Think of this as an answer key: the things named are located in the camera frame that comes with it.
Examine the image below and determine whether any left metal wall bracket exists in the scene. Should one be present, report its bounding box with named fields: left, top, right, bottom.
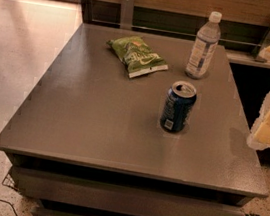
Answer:
left=119, top=0, right=135, bottom=30

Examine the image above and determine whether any upper grey drawer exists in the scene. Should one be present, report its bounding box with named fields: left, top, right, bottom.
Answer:
left=11, top=167, right=243, bottom=216

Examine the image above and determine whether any grey drawer cabinet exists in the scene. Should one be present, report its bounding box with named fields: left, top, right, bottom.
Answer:
left=0, top=24, right=268, bottom=216

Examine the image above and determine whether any blue soda can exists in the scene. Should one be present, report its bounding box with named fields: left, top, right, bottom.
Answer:
left=160, top=80, right=197, bottom=133

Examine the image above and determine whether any clear plastic water bottle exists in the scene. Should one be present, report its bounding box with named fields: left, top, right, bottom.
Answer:
left=185, top=11, right=223, bottom=79

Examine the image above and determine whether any green chip bag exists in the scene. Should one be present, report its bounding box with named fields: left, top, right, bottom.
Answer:
left=107, top=36, right=168, bottom=78

